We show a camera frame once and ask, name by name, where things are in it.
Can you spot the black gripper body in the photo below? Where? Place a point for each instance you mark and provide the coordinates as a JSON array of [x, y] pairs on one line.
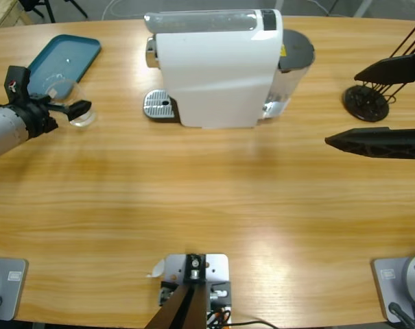
[[39, 118]]

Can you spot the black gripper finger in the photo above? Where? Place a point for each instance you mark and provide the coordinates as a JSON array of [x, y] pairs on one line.
[[79, 109], [40, 97], [395, 70], [382, 144]]

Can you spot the clear glass cup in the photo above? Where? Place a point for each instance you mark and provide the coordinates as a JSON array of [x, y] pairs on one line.
[[85, 120]]

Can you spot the white capsule coffee machine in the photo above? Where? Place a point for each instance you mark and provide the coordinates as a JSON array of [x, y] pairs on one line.
[[214, 75]]

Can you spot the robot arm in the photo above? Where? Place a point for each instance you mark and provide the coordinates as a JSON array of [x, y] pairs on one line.
[[3, 132]]

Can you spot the black capsule holder with rods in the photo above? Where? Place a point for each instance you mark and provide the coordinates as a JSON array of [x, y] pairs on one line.
[[365, 106]]

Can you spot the teal plastic tray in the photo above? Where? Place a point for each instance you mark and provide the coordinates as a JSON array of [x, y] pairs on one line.
[[66, 55]]

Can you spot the metal drip tray grille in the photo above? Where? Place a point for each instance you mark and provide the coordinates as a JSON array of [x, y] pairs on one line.
[[157, 104]]

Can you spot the black tripod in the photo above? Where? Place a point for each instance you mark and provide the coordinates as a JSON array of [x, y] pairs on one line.
[[49, 8]]

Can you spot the light wooden crate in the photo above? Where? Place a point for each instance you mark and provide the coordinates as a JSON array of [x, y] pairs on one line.
[[1, 13]]

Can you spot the white tape scrap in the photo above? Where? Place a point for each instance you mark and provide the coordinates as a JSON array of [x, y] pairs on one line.
[[157, 269]]

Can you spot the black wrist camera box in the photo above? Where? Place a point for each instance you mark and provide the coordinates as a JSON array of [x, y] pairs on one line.
[[18, 82]]

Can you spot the grey metal frame leg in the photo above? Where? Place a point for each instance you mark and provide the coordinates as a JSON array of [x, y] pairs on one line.
[[363, 8], [279, 4]]

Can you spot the arm grey base plate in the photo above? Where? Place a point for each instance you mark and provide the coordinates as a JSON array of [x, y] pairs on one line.
[[11, 288], [399, 281]]

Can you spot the white mount block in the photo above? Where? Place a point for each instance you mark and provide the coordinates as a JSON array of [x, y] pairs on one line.
[[217, 265]]

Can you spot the dark camera post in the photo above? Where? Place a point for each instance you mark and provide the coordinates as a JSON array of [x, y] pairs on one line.
[[183, 308]]

